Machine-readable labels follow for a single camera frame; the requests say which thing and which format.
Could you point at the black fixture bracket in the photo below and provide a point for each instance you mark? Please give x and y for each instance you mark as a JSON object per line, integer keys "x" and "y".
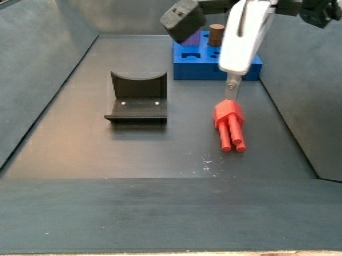
{"x": 140, "y": 98}

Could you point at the blue foam shape block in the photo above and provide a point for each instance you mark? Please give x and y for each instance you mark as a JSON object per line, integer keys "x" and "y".
{"x": 195, "y": 62}

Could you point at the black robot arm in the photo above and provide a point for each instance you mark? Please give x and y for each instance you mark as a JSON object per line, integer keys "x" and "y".
{"x": 315, "y": 12}

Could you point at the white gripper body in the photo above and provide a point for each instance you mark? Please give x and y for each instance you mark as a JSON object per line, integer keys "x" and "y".
{"x": 247, "y": 24}

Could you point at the brown cylinder peg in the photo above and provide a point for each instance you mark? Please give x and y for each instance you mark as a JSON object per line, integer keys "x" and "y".
{"x": 215, "y": 37}

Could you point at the red three prong object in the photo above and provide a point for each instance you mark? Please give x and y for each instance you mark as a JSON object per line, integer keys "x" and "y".
{"x": 229, "y": 122}

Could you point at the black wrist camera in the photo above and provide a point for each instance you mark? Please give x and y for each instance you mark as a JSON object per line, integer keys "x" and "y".
{"x": 183, "y": 20}

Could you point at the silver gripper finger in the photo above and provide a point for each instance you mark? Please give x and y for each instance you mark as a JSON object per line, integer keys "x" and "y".
{"x": 233, "y": 85}

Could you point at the purple rectangular block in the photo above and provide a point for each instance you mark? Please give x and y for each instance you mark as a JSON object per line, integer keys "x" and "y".
{"x": 192, "y": 40}

